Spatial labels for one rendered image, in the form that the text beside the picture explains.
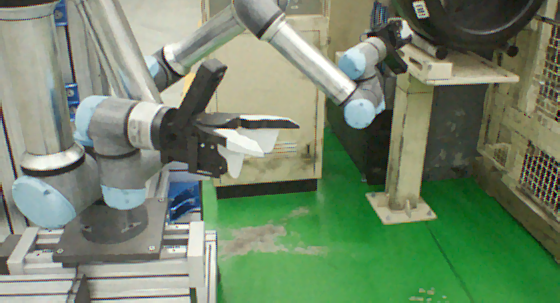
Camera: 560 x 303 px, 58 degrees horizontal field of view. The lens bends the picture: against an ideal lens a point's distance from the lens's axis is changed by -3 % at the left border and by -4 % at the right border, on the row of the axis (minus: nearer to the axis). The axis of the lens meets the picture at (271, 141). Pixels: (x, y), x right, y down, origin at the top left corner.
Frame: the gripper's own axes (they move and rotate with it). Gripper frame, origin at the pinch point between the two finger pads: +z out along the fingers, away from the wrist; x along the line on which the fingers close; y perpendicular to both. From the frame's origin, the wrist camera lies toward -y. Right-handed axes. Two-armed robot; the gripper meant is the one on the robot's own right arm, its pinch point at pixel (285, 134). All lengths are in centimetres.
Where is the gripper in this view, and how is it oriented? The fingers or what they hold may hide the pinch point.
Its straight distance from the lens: 73.9
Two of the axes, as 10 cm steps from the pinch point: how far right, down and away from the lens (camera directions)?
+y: -0.5, 9.5, 3.0
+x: -3.6, 2.7, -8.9
